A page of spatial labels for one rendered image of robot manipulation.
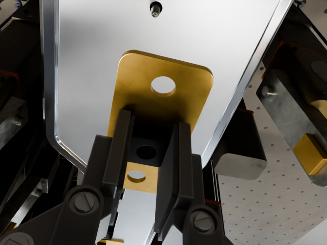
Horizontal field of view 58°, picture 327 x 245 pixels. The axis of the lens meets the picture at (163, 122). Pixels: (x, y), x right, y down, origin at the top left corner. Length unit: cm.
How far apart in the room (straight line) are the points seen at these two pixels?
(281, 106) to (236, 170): 16
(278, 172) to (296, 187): 10
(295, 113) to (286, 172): 65
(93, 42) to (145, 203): 28
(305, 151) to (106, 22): 22
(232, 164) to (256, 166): 3
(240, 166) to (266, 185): 55
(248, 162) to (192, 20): 23
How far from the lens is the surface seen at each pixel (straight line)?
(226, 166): 44
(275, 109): 33
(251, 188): 99
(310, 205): 113
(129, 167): 16
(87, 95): 35
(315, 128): 29
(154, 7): 28
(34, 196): 51
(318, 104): 32
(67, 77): 34
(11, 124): 40
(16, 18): 58
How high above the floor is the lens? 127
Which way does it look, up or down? 49 degrees down
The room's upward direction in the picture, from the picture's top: 177 degrees counter-clockwise
